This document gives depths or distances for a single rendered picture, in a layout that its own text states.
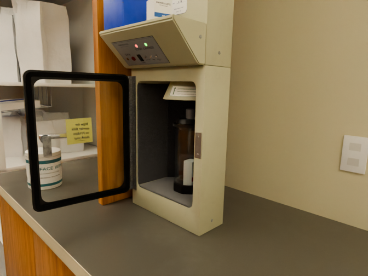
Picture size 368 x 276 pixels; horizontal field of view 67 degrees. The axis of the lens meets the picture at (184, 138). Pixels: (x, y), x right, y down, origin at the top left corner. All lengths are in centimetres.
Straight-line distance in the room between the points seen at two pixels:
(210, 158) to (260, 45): 54
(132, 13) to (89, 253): 64
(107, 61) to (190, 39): 37
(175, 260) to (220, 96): 44
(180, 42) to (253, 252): 55
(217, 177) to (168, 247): 23
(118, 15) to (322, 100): 69
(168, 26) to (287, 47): 54
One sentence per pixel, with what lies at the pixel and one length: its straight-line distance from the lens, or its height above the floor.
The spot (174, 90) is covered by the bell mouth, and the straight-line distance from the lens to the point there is 83.
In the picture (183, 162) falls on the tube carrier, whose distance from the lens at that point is 88.
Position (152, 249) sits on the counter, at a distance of 78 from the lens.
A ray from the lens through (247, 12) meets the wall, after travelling 121.
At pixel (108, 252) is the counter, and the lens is 78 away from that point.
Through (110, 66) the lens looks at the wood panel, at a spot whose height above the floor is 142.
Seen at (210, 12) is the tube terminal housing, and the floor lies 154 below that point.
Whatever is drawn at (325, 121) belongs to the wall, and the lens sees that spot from 104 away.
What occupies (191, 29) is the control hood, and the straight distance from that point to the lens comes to 70.
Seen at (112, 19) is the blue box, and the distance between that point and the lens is 87.
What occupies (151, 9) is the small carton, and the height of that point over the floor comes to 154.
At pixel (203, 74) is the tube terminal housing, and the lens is 73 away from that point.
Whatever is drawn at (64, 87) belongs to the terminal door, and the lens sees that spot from 87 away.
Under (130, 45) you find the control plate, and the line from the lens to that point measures 83.
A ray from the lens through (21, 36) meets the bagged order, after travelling 185.
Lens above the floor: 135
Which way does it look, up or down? 10 degrees down
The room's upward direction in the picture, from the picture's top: 1 degrees clockwise
